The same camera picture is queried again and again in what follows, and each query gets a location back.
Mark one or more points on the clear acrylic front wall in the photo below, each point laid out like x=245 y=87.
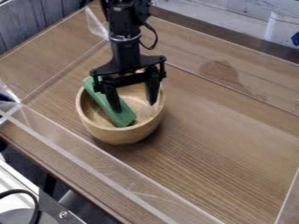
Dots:
x=146 y=181

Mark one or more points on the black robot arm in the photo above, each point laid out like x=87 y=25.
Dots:
x=126 y=16

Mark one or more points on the clear acrylic corner bracket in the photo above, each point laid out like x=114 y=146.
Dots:
x=96 y=26

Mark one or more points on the brown wooden bowl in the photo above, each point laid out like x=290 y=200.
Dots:
x=126 y=127

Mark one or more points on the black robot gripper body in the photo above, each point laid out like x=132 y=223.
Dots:
x=126 y=69

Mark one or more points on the grey metal bracket with screw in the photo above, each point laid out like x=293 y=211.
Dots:
x=54 y=213

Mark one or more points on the green rectangular block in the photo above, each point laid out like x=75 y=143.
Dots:
x=121 y=118

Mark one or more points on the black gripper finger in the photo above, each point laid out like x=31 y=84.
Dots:
x=153 y=84
x=113 y=98

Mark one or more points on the white container in background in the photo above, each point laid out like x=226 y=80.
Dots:
x=282 y=29

